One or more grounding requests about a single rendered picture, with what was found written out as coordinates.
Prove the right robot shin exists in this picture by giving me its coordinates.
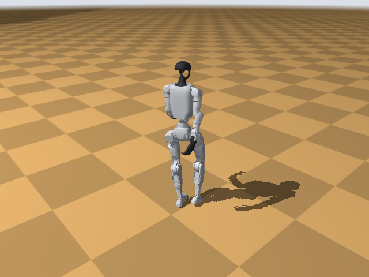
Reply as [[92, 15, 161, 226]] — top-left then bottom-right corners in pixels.
[[194, 163, 205, 198]]

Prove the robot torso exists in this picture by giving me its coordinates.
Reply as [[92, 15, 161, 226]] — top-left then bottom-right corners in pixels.
[[170, 81, 195, 141]]

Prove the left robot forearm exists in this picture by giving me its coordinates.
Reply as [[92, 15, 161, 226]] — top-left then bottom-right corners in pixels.
[[165, 108, 174, 119]]

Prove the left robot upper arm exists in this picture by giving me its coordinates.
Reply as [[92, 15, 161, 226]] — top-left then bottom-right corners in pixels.
[[163, 84, 172, 113]]

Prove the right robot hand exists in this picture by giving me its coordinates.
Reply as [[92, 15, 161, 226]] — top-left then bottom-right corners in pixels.
[[181, 136, 197, 155]]

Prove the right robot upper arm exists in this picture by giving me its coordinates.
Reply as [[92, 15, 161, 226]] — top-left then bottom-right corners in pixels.
[[191, 87, 203, 118]]

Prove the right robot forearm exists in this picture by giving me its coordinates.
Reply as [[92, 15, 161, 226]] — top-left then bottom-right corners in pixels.
[[190, 112, 204, 141]]

